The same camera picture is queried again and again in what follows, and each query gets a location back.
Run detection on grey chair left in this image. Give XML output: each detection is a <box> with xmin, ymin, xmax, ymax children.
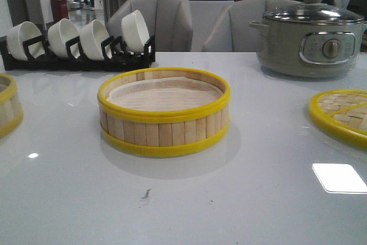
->
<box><xmin>106</xmin><ymin>0</ymin><xmax>193</xmax><ymax>52</ymax></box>

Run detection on woven bamboo steamer lid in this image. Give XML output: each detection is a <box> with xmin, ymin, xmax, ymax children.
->
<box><xmin>309</xmin><ymin>89</ymin><xmax>366</xmax><ymax>149</ymax></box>

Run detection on glass pot lid with knob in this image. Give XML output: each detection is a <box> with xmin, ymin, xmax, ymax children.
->
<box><xmin>263</xmin><ymin>0</ymin><xmax>364</xmax><ymax>25</ymax></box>

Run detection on red bin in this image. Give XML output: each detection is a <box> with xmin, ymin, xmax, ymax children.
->
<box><xmin>50</xmin><ymin>0</ymin><xmax>69</xmax><ymax>23</ymax></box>

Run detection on white steamer liner paper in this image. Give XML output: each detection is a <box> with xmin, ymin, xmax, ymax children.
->
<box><xmin>107</xmin><ymin>77</ymin><xmax>223</xmax><ymax>111</ymax></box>

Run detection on white bowl right tilted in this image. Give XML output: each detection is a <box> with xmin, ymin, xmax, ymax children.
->
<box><xmin>121</xmin><ymin>10</ymin><xmax>150</xmax><ymax>53</ymax></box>

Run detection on black bowl rack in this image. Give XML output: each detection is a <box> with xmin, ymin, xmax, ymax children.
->
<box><xmin>1</xmin><ymin>35</ymin><xmax>155</xmax><ymax>72</ymax></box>

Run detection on bamboo steamer tier yellow rims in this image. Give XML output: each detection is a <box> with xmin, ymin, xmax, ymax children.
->
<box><xmin>97</xmin><ymin>67</ymin><xmax>231</xmax><ymax>157</ymax></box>

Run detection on white bowl far left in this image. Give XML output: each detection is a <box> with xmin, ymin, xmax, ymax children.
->
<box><xmin>6</xmin><ymin>21</ymin><xmax>41</xmax><ymax>61</ymax></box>

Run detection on grey electric cooking pot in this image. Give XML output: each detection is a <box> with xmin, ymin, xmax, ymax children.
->
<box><xmin>249</xmin><ymin>19</ymin><xmax>366</xmax><ymax>78</ymax></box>

